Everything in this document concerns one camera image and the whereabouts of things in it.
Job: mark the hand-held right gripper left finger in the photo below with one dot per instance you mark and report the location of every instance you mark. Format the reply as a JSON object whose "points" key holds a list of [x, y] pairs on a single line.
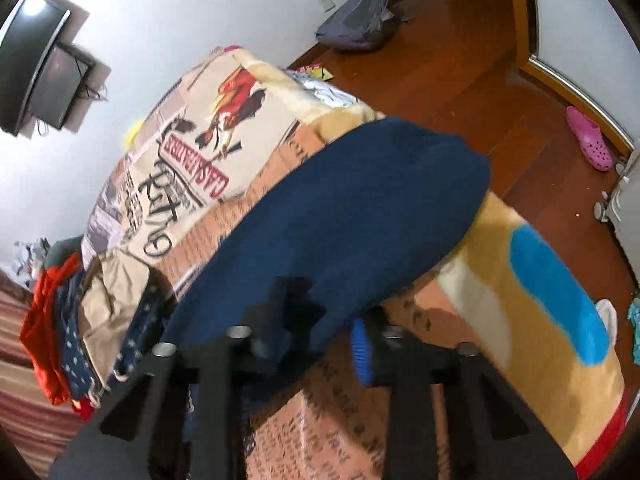
{"points": [[295, 310]]}

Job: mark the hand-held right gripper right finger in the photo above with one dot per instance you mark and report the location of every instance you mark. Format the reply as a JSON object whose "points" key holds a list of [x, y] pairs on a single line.
{"points": [[361, 355]]}

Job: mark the plain navy garment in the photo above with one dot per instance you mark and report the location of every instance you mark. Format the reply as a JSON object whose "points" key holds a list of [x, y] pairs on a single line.
{"points": [[350, 210]]}

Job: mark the navy star-lined zip hoodie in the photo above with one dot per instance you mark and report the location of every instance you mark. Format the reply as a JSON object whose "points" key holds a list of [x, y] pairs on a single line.
{"points": [[75, 360]]}

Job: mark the beige garment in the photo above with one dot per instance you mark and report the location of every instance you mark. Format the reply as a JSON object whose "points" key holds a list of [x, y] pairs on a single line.
{"points": [[100, 310]]}

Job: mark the brown printed storage bag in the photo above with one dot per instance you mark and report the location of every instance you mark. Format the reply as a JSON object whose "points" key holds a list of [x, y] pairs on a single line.
{"points": [[210, 125]]}

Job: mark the dark grey cloth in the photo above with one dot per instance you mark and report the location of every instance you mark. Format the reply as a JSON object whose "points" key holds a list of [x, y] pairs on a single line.
{"points": [[62, 255]]}

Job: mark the yellow cloth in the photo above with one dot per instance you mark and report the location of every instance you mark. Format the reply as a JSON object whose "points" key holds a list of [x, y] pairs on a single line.
{"points": [[134, 132]]}

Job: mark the yellow snack packet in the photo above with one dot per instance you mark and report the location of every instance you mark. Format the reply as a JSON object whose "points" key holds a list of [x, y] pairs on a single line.
{"points": [[317, 71]]}

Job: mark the white shoe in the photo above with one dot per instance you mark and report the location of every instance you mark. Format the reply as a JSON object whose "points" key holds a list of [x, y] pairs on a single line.
{"points": [[607, 320]]}

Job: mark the red garment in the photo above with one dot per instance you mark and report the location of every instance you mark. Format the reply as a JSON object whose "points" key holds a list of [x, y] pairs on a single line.
{"points": [[45, 325]]}

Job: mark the white grey crumpled cloth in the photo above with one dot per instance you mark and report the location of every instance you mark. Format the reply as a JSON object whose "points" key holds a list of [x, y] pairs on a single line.
{"points": [[27, 260]]}

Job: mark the teal cloth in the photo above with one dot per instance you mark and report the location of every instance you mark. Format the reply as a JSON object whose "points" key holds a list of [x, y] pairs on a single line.
{"points": [[635, 330]]}

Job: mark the grey backpack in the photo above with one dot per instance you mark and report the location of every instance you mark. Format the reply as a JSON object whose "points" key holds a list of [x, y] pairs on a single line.
{"points": [[360, 20]]}

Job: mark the white appliance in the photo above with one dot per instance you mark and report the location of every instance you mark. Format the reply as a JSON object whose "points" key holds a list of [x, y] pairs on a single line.
{"points": [[630, 210]]}

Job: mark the pink clog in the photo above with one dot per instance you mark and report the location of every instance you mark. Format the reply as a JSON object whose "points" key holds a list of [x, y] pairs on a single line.
{"points": [[590, 140]]}

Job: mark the white wall socket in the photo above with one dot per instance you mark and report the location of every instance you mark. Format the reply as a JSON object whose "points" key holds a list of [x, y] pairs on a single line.
{"points": [[328, 3]]}

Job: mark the dark wall-mounted box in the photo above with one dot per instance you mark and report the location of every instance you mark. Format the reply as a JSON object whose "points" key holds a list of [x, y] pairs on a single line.
{"points": [[65, 85]]}

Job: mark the black wall television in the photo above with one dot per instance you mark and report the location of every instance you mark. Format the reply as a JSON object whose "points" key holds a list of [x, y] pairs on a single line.
{"points": [[30, 60]]}

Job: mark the wooden door frame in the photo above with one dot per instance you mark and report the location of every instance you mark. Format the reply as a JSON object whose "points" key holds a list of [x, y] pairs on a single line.
{"points": [[520, 10]]}

